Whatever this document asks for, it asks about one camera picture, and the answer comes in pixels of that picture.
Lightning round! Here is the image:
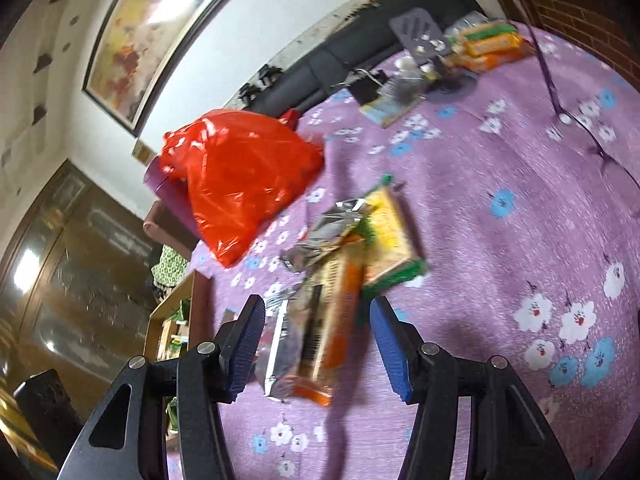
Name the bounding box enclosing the purple thermos bottle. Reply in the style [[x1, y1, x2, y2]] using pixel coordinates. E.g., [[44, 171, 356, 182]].
[[144, 152, 201, 233]]

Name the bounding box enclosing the booklet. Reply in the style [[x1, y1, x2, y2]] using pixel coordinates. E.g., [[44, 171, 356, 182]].
[[360, 95, 426, 128]]

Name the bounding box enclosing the wooden wardrobe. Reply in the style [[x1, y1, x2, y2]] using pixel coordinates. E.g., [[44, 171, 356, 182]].
[[0, 157, 166, 466]]

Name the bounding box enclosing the black leather sofa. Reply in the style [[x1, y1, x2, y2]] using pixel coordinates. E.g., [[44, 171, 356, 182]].
[[235, 0, 481, 121]]

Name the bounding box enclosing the cardboard box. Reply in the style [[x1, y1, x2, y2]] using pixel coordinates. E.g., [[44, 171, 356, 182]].
[[144, 269, 213, 436]]

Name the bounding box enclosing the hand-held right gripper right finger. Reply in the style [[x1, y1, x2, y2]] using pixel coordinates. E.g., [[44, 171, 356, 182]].
[[369, 296, 576, 480]]

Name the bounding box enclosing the purple floral tablecloth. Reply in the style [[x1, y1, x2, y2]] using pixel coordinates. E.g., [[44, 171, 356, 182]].
[[165, 15, 640, 480]]

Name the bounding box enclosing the clear bag of white items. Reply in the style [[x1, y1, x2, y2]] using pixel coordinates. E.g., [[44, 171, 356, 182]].
[[385, 55, 441, 103]]

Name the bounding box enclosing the yellow green zip snack packet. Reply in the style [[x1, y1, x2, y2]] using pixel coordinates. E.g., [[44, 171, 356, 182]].
[[357, 175, 428, 301]]

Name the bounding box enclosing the framed painting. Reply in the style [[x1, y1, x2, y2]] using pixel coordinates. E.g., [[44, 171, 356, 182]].
[[81, 0, 261, 137]]

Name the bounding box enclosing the red plastic bag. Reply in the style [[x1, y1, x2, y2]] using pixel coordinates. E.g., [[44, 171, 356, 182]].
[[160, 109, 326, 268]]

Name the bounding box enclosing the orange green striped biscuit packet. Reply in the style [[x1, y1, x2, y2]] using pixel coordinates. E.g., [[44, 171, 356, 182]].
[[457, 20, 516, 43]]

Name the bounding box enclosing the small black box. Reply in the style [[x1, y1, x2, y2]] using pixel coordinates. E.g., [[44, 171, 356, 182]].
[[347, 71, 388, 107]]

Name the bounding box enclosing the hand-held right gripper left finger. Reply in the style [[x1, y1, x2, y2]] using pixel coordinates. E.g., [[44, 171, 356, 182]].
[[57, 294, 267, 480]]

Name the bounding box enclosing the brown armchair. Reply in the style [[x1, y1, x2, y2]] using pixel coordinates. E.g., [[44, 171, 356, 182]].
[[144, 200, 193, 261]]

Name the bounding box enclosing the purple strap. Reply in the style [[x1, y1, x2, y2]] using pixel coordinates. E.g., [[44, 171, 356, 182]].
[[527, 22, 621, 161]]

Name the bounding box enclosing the orange cracker packet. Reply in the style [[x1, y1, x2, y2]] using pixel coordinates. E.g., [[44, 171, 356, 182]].
[[295, 247, 366, 407]]

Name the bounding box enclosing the green patterned blanket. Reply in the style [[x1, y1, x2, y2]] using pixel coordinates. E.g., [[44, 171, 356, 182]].
[[152, 245, 190, 286]]

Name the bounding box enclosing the crumpled silver snack packet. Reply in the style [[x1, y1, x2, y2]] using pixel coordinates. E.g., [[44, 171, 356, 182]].
[[280, 199, 373, 273]]

